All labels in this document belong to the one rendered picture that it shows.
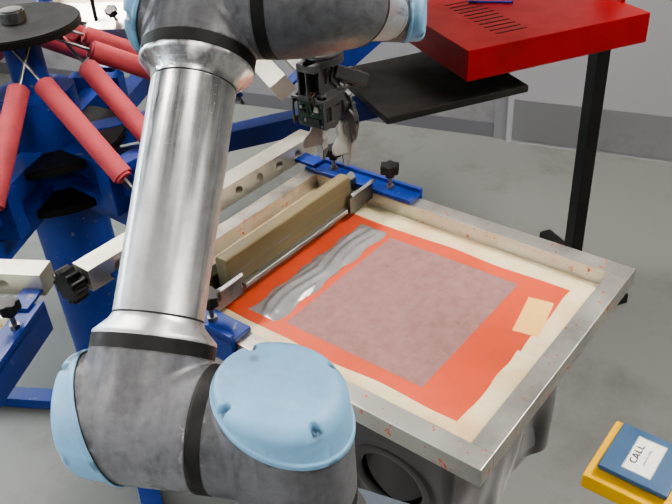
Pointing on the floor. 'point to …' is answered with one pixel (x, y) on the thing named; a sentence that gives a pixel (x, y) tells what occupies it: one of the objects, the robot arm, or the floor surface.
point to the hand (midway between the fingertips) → (336, 154)
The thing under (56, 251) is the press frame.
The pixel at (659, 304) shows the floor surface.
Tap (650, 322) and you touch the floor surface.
